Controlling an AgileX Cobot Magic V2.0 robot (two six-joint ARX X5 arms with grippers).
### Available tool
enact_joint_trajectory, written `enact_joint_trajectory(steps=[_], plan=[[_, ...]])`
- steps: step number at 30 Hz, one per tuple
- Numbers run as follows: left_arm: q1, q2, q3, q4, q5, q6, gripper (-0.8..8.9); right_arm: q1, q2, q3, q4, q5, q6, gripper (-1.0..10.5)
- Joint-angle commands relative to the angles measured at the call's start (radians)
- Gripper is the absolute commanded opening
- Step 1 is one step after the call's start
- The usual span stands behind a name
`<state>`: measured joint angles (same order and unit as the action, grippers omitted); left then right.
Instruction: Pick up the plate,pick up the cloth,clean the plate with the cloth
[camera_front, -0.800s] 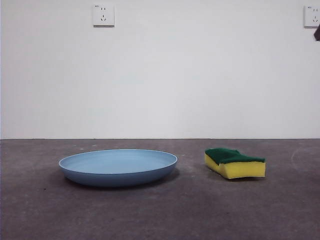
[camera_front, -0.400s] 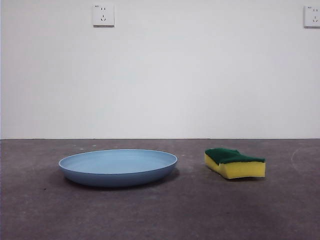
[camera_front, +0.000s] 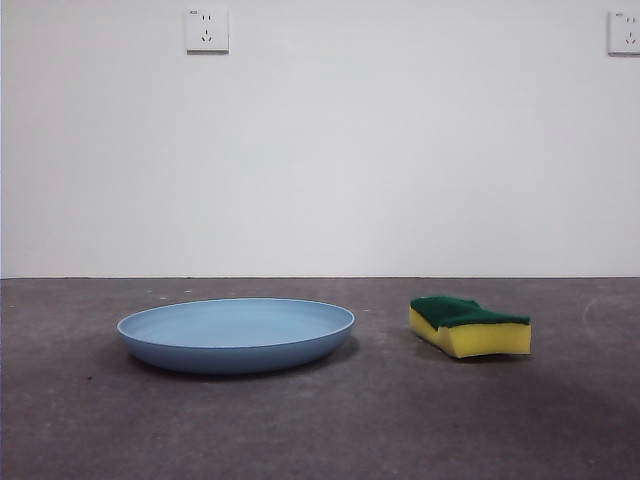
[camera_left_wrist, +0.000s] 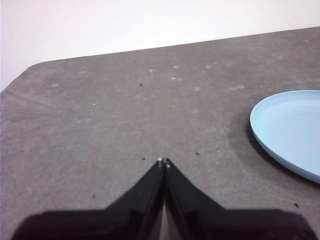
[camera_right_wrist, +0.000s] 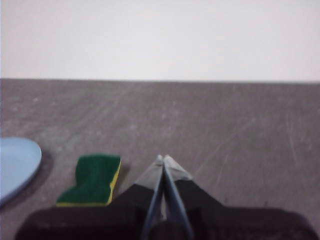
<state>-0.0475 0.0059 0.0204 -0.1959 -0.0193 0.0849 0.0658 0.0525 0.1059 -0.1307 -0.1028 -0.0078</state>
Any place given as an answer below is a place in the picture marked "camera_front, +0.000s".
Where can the blue round plate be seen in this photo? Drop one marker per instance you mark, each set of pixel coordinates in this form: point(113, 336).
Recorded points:
point(235, 340)

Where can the yellow sponge with green pad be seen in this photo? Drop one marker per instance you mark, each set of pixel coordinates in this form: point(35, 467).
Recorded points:
point(480, 342)

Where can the white wall socket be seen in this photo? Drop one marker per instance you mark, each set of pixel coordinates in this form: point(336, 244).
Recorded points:
point(625, 34)
point(207, 31)

